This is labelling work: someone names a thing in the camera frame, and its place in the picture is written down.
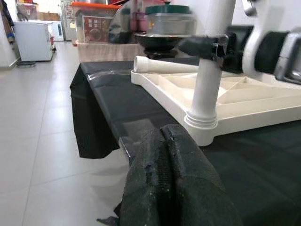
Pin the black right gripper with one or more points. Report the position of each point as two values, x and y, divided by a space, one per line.
232 58

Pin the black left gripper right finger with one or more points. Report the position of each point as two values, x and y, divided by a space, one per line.
202 193

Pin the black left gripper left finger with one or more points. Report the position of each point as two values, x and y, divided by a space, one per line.
145 188

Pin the white plastic table leg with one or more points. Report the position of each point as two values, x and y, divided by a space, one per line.
164 67
207 89

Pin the white plastic children table top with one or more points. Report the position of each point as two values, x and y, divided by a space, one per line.
247 113

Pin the green lid clear container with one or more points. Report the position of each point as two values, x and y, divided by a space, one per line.
169 23

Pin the black wok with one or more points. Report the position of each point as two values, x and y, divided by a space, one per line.
157 41

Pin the black tablecloth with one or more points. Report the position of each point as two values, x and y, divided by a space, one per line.
258 176

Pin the pink plastic tubs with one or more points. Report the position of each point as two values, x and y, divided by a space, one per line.
138 22

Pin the beige table cloth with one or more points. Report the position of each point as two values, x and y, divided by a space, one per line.
105 51

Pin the orange lid storage box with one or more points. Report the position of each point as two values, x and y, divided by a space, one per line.
94 26

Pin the white fridge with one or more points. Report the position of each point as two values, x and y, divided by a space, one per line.
33 40

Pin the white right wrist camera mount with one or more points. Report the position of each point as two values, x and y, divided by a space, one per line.
258 23

